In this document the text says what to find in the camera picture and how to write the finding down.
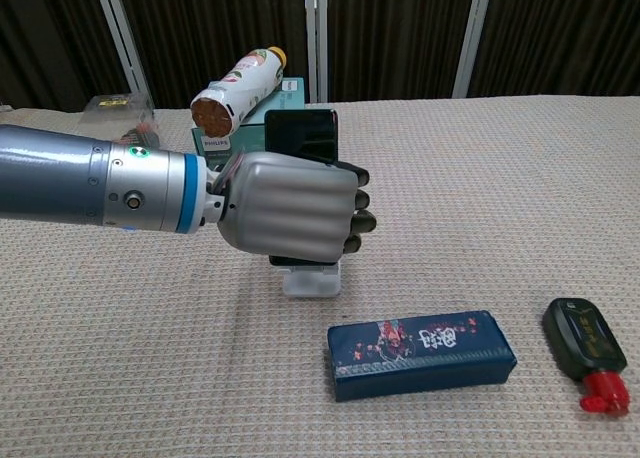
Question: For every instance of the beige woven tablecloth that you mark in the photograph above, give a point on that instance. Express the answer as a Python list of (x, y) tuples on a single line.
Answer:
[(450, 203)]

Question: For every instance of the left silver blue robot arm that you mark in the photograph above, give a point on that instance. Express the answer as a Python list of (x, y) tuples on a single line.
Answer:
[(75, 178)]

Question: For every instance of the teal cardboard product box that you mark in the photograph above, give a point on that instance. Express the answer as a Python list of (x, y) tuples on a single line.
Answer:
[(287, 103)]

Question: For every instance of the white folding phone stand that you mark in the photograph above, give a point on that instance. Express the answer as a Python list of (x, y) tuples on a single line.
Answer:
[(310, 280)]

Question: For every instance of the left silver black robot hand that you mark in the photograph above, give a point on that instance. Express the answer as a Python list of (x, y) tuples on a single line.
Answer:
[(290, 208)]

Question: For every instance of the black smartphone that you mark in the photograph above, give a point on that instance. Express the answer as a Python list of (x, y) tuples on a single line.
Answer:
[(302, 135)]

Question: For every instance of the dark ink bottle red cap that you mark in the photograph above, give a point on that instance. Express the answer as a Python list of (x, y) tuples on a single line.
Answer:
[(582, 340)]

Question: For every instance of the white drink bottle yellow cap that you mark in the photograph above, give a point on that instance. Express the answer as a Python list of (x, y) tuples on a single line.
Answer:
[(245, 85)]

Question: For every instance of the dark fabric screen panel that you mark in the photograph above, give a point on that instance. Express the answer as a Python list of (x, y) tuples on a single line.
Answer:
[(395, 33), (210, 28), (565, 33), (50, 38)]

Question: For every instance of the dark blue printed box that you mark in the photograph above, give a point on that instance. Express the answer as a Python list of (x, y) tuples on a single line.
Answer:
[(420, 358)]

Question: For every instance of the clear box red black parts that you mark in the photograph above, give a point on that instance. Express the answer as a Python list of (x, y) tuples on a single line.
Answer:
[(120, 115)]

